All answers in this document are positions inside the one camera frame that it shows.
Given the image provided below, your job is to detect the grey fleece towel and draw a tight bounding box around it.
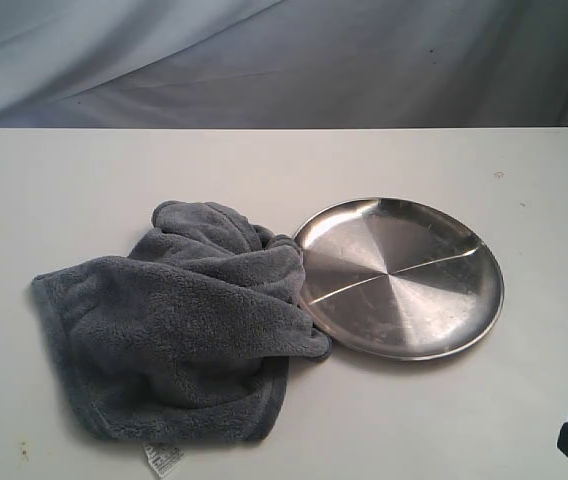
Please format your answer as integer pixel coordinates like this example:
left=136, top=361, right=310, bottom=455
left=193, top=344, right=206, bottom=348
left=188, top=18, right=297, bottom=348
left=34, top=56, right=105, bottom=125
left=31, top=201, right=331, bottom=447

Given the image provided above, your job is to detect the round stainless steel plate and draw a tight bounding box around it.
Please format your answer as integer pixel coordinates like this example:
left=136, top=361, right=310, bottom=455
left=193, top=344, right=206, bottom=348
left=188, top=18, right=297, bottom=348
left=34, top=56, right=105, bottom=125
left=294, top=197, right=504, bottom=361

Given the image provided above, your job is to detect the grey backdrop cloth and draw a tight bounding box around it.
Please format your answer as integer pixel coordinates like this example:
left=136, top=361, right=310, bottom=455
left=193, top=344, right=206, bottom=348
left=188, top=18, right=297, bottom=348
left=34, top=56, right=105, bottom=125
left=0, top=1, right=568, bottom=129

